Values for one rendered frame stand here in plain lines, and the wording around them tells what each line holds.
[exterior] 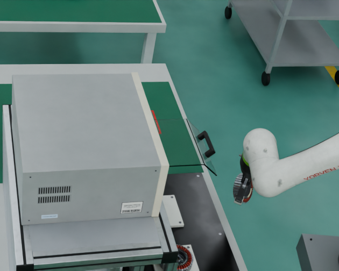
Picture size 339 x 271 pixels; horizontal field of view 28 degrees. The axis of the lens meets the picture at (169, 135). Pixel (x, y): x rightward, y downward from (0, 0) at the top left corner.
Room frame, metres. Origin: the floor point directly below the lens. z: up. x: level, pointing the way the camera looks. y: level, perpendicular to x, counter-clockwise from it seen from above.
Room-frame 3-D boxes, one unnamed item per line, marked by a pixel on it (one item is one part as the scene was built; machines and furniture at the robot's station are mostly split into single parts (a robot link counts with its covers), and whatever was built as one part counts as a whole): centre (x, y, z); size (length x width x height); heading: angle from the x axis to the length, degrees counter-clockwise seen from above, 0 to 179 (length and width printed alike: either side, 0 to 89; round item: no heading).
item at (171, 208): (1.71, -0.02, 0.78); 0.15 x 0.15 x 0.01; 21
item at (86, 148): (1.50, 0.24, 1.22); 0.44 x 0.39 x 0.20; 21
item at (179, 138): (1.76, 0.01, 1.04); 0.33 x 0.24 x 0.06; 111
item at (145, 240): (1.49, 0.24, 1.09); 0.68 x 0.44 x 0.05; 21
